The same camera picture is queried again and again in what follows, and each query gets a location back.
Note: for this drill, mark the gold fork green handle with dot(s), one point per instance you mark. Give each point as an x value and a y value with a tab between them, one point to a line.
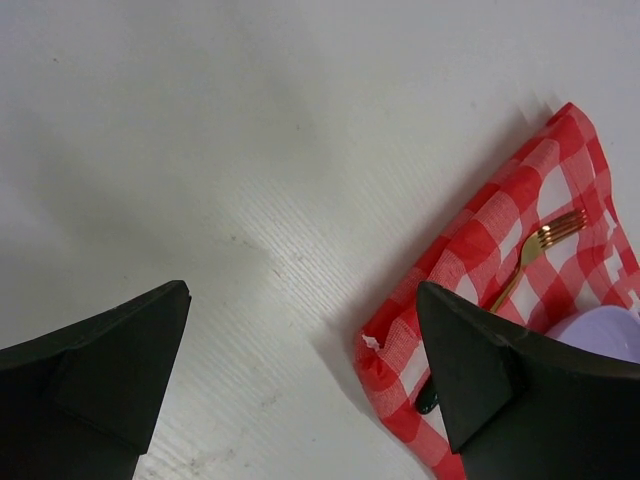
533	247

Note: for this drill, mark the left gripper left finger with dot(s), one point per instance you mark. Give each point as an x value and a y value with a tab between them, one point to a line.
82	402

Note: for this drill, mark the red checkered cloth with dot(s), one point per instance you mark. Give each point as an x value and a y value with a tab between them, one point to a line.
561	169

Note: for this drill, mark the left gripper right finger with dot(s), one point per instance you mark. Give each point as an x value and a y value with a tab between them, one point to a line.
519	405

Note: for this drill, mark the purple plate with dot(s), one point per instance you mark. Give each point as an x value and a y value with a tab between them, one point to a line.
610	331

